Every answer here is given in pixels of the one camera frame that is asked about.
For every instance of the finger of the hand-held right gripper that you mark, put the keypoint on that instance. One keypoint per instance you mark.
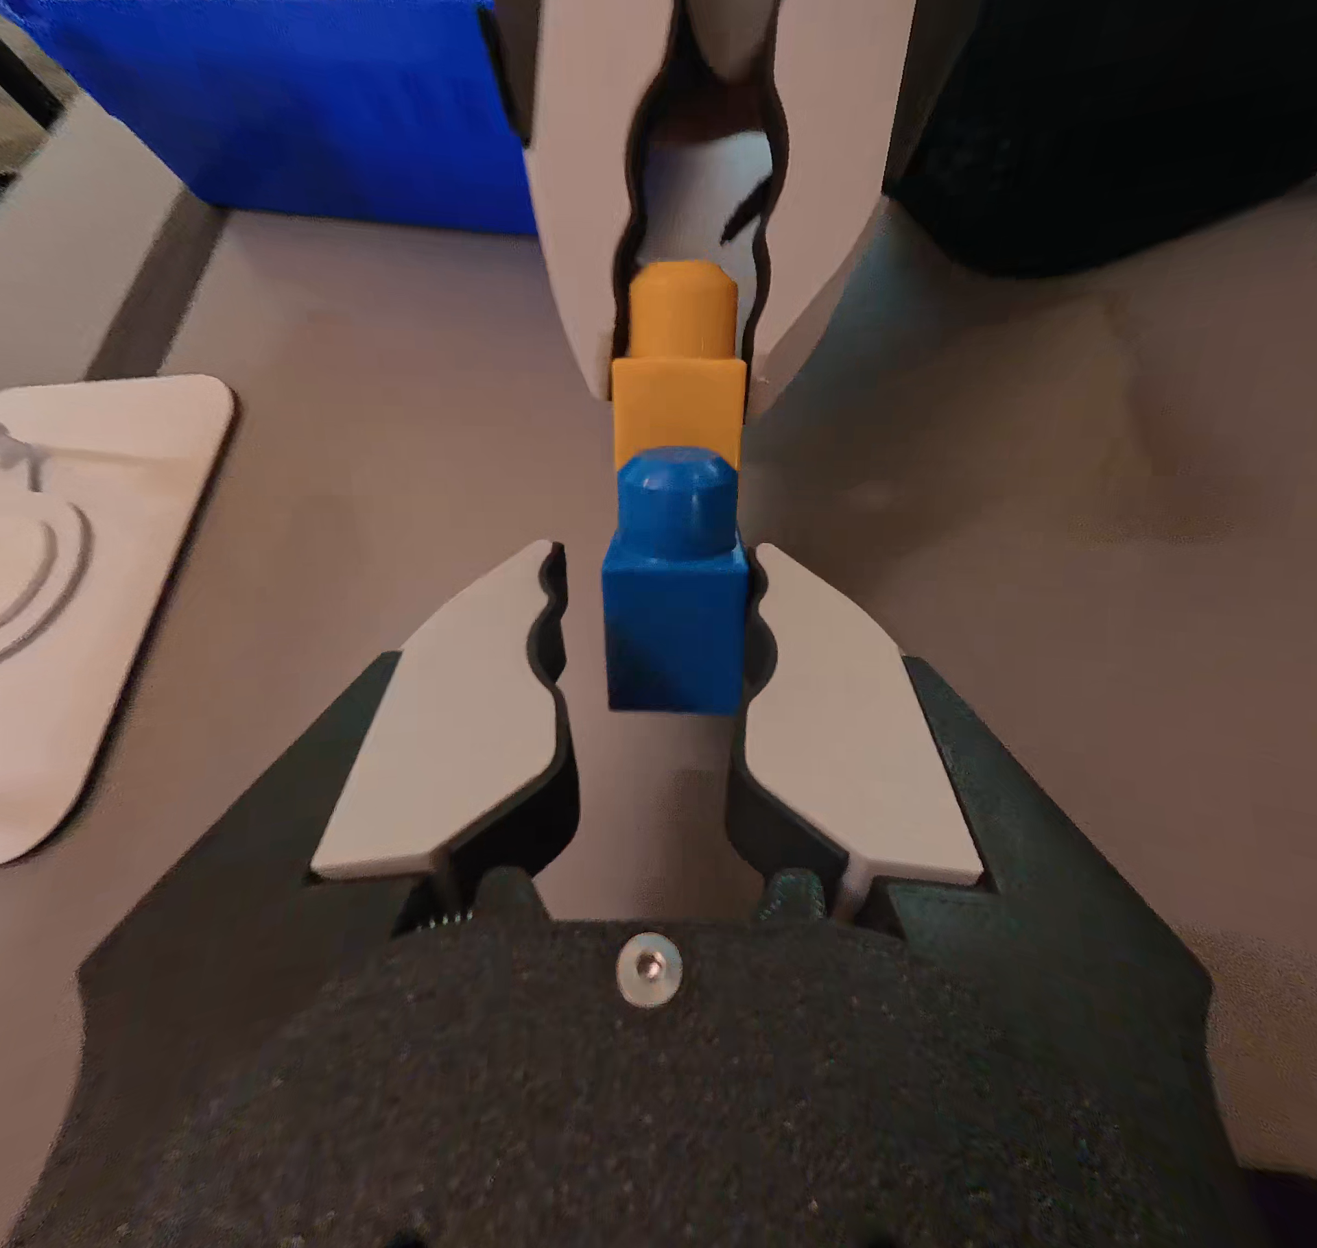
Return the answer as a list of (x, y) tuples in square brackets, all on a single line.
[(838, 138), (587, 138)]

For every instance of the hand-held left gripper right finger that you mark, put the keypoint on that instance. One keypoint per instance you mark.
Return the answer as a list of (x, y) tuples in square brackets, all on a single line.
[(853, 754)]

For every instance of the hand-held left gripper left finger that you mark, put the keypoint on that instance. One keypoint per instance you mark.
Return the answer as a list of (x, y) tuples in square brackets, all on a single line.
[(441, 733)]

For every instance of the blue two-stud mega block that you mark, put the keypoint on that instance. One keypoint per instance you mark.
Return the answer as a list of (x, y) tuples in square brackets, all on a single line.
[(673, 632)]

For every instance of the orange one-stud mega block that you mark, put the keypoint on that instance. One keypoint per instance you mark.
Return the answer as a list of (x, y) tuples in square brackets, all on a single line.
[(680, 393)]

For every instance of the blue plastic bin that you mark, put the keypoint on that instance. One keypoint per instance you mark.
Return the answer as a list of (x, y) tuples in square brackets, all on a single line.
[(288, 108)]

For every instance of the person's right forearm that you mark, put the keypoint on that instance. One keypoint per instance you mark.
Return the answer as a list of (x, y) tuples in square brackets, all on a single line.
[(1131, 86)]

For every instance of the white base document stand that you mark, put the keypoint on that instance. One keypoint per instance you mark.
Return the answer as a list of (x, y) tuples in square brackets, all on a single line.
[(92, 600)]

